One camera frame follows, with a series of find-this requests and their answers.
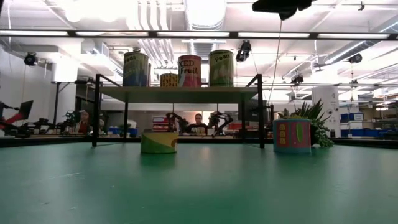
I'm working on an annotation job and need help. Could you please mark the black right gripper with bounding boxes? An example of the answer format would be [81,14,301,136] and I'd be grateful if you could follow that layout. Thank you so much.
[251,0,313,21]

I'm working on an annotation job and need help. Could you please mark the green pears can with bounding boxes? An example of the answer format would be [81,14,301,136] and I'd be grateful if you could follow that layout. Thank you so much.
[208,49,235,88]

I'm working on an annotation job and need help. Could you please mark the red orange mixed fruit can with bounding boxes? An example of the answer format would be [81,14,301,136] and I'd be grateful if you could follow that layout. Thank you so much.
[177,54,203,88]

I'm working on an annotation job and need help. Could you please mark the blue pink corn can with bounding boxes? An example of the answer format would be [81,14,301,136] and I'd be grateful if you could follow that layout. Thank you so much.
[272,119,312,154]

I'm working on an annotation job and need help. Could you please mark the yellow black beans can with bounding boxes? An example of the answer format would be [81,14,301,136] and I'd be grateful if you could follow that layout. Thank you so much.
[159,73,178,88]

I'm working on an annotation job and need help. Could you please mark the blue green peas can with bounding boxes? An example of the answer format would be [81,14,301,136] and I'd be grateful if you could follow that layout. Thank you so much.
[123,51,149,88]

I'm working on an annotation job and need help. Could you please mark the wooden shelf with black legs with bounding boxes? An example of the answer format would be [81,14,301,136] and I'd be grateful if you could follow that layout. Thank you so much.
[91,73,275,149]

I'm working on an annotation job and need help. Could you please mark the shelf of blue bins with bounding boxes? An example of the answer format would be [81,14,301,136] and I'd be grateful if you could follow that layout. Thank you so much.
[340,112,398,138]

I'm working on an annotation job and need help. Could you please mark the white pillar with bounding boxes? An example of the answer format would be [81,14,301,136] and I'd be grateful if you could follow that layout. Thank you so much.
[312,86,340,138]

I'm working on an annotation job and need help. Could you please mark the potted succulent plant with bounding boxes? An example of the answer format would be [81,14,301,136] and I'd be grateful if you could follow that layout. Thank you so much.
[277,98,335,149]

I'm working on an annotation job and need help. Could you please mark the person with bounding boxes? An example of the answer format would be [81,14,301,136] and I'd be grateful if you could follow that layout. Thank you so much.
[76,109,93,135]
[185,113,210,135]

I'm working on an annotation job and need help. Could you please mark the short green yellow can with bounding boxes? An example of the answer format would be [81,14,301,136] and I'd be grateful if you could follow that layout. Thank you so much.
[140,130,179,154]

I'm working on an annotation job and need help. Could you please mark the black computer monitor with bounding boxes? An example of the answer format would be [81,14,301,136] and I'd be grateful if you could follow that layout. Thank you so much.
[16,100,34,121]

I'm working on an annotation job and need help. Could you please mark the green table mat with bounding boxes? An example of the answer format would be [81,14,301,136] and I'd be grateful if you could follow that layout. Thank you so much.
[0,141,398,224]

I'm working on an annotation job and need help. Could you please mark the black overhead frame bar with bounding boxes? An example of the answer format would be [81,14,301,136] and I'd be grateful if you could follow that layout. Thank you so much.
[0,29,398,40]

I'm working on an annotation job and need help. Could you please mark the silver ventilation duct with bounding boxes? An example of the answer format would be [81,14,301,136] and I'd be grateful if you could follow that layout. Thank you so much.
[183,0,228,80]

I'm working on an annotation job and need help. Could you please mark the black background table frame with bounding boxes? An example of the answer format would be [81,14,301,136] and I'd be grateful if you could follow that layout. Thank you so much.
[51,79,96,135]

